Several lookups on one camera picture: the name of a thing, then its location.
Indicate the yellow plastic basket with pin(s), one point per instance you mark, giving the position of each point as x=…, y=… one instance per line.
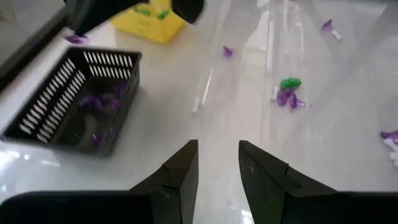
x=149, y=31

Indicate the black plastic basket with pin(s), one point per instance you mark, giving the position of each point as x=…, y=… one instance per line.
x=132, y=81

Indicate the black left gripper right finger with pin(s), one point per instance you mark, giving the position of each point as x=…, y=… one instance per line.
x=264, y=183

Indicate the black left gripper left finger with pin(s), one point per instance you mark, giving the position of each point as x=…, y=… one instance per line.
x=183, y=177

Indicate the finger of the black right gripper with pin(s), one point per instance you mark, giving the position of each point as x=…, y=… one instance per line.
x=77, y=15
x=118, y=7

